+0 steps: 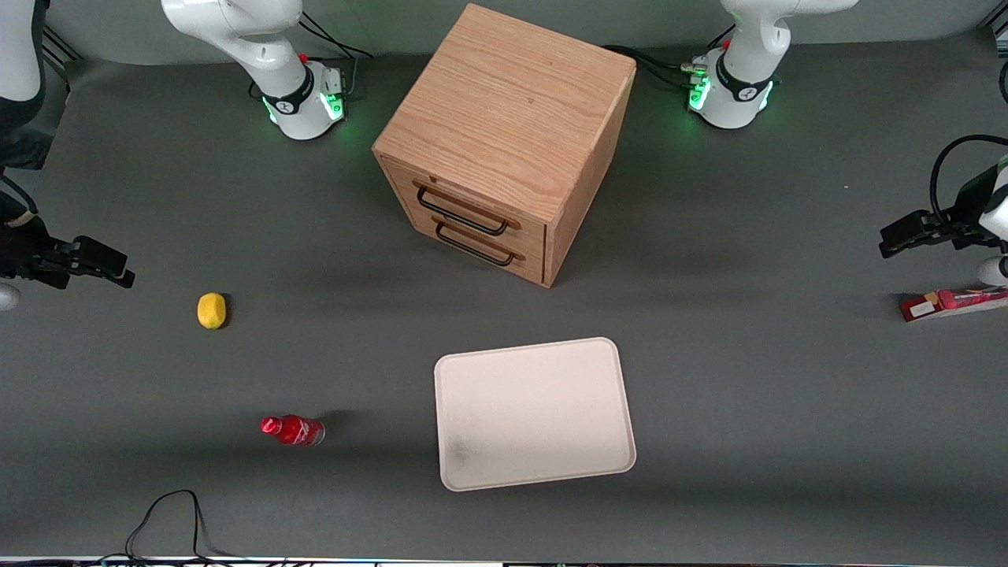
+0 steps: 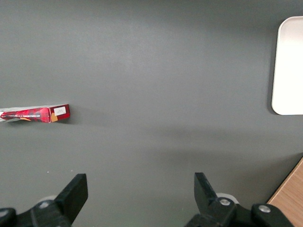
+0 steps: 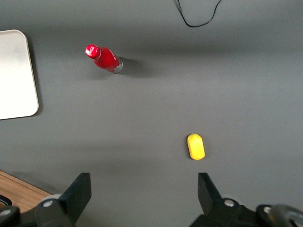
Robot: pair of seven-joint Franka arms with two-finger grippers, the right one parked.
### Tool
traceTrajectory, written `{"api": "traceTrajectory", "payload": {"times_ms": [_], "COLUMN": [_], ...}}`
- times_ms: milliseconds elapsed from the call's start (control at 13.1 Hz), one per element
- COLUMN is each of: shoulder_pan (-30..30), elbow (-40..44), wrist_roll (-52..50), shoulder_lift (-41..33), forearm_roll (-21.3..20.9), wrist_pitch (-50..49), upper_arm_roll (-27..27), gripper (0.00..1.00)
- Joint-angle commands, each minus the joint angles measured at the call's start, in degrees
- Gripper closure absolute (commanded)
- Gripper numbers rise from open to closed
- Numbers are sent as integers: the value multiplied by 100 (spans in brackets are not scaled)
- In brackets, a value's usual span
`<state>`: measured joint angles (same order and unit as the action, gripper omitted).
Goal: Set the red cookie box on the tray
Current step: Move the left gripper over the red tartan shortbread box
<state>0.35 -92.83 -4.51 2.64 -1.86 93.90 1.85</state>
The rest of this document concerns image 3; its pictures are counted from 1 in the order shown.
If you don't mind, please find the white rectangular tray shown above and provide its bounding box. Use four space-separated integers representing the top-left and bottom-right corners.
0 29 39 121

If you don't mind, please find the yellow lemon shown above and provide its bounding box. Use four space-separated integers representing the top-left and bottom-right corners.
187 133 205 161

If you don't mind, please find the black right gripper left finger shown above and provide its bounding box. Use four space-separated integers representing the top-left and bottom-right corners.
34 172 92 227

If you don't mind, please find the red cola bottle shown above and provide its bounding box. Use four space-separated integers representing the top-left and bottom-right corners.
85 44 124 74

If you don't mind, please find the dark grey table mat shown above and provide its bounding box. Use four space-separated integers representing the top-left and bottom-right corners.
0 0 303 227

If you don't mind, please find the thin black looped cable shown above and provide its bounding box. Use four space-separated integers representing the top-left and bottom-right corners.
175 0 223 28

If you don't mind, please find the wooden two-drawer cabinet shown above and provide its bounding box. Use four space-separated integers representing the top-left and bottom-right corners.
0 170 52 213

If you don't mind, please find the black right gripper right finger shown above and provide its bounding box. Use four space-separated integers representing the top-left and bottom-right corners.
189 172 259 227

